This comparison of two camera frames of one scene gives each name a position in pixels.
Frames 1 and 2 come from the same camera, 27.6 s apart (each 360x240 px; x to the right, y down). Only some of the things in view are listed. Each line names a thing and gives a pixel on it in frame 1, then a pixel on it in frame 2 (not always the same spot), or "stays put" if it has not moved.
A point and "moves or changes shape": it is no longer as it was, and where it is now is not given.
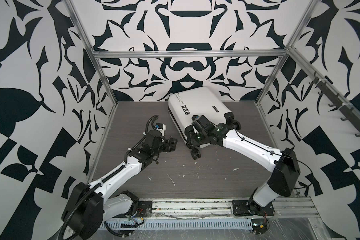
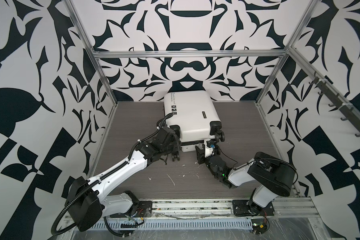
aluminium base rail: x=286 y=208 stays put
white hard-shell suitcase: x=184 y=105 moves or changes shape
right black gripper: x=191 y=140 → x=201 y=156
